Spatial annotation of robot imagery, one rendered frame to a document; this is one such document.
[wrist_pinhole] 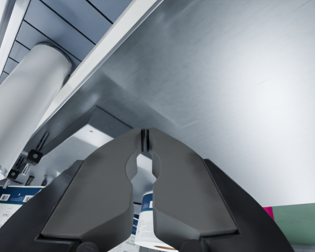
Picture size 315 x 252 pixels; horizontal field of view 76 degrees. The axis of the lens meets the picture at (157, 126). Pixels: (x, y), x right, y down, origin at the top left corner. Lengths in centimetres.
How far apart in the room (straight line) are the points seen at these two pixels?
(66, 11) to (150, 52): 12
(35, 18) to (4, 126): 13
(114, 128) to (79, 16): 25
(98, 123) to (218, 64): 25
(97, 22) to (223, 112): 27
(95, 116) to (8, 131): 22
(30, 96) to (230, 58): 26
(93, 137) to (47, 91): 21
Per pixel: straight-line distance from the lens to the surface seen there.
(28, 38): 32
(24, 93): 25
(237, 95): 37
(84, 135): 46
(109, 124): 44
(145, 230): 67
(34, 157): 58
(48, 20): 29
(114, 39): 22
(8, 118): 24
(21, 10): 30
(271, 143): 51
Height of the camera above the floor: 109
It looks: 36 degrees down
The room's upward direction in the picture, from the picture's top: 170 degrees counter-clockwise
